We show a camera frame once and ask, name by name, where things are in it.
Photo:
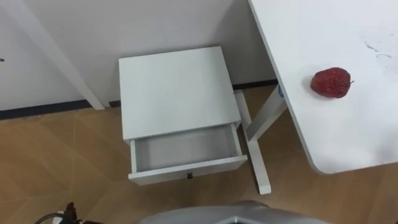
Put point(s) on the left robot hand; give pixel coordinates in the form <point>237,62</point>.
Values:
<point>71,214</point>

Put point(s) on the open white cabinet drawer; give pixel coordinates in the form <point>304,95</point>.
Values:
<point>186,149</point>

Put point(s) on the robot body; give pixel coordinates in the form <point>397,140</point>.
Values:
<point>230,214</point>

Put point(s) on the white bedside cabinet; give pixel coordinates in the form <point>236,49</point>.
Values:
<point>177,90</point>

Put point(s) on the white desk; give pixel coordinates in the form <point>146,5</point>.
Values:
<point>335,124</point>

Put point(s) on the red apple soft toy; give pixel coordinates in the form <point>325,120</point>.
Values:
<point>331,82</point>

